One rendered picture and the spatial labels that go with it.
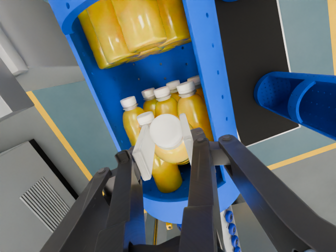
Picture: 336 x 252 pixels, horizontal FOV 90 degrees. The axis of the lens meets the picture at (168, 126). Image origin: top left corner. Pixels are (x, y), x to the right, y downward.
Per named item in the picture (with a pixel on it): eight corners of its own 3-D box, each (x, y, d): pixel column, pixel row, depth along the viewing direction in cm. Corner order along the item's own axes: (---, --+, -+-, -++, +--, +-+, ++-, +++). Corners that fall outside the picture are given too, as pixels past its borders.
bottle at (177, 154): (187, 129, 39) (180, 96, 22) (202, 156, 37) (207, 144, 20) (160, 142, 40) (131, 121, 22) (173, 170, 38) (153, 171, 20)
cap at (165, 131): (175, 112, 21) (173, 107, 20) (189, 139, 20) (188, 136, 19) (147, 126, 22) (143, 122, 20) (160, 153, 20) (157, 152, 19)
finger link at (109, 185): (138, 188, 13) (102, 197, 13) (145, 155, 18) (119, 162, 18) (131, 173, 13) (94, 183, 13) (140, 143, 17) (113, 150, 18)
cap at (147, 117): (135, 126, 38) (132, 118, 38) (145, 119, 41) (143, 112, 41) (148, 124, 36) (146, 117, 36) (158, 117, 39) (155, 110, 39)
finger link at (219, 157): (197, 156, 12) (238, 145, 12) (189, 129, 17) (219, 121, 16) (201, 172, 13) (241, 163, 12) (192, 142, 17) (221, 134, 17)
